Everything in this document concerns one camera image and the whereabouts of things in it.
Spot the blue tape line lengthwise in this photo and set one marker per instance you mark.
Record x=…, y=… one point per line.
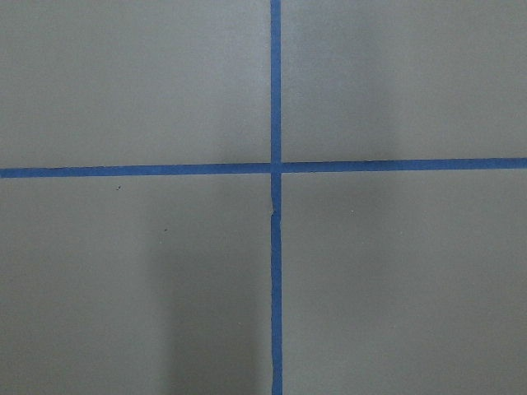
x=276, y=195

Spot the blue tape line crosswise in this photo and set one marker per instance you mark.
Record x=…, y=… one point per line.
x=266, y=168

